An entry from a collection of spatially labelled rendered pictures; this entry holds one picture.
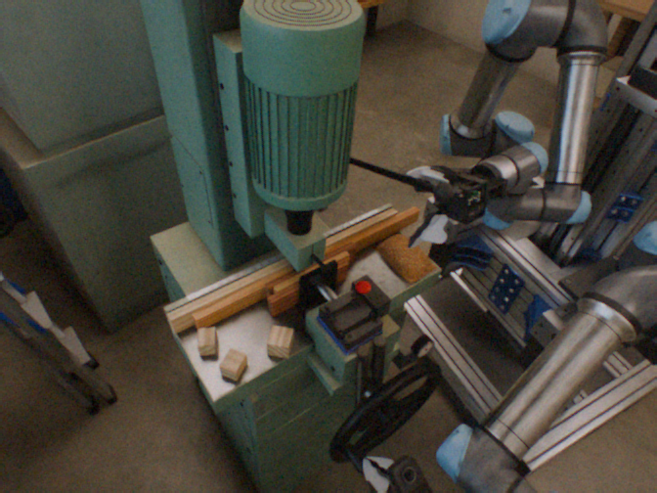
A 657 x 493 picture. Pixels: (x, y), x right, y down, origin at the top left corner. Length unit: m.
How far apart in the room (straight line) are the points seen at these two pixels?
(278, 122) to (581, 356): 0.57
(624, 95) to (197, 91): 0.96
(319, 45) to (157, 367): 1.62
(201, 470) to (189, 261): 0.85
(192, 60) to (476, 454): 0.78
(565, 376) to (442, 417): 1.20
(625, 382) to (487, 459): 1.34
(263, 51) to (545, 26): 0.64
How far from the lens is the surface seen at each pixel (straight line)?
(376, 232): 1.15
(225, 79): 0.86
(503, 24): 1.10
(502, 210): 1.08
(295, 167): 0.75
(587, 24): 1.16
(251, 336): 0.99
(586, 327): 0.83
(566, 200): 1.12
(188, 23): 0.86
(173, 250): 1.31
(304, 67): 0.66
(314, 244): 0.94
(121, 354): 2.13
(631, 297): 0.85
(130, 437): 1.95
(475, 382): 1.81
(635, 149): 1.35
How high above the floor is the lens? 1.74
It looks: 47 degrees down
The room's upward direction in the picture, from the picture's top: 5 degrees clockwise
